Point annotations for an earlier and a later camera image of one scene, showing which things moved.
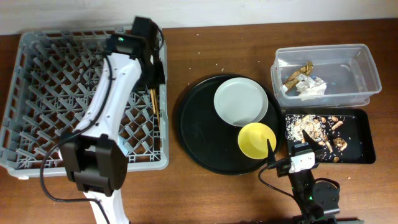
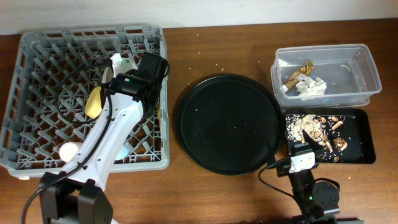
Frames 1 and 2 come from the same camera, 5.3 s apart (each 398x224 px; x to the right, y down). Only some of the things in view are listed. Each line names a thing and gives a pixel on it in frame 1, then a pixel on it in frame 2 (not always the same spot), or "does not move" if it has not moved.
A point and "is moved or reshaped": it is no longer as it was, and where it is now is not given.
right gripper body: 283,169 does not move
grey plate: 239,101 is moved or reshaped
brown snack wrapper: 291,80 does not move
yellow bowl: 252,140 is moved or reshaped
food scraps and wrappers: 312,86 does not move
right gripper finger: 313,144 does not move
